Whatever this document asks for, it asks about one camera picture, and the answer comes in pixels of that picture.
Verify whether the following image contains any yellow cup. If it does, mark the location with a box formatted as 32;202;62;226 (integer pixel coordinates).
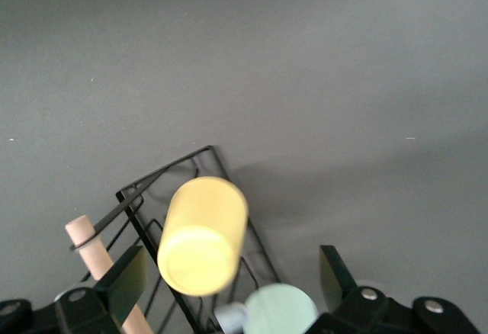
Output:
156;175;250;298

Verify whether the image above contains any black wire cup holder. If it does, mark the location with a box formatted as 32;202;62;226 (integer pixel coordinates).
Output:
64;144;284;334

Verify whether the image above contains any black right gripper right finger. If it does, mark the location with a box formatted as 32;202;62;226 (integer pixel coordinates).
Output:
308;244;390;334

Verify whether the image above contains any pale green cup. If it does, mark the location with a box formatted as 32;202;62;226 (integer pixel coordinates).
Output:
242;283;319;334

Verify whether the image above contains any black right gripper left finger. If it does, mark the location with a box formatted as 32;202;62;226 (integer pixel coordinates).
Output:
54;245;148;334

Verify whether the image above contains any light blue cup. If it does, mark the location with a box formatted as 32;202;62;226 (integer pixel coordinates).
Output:
213;302;249;334

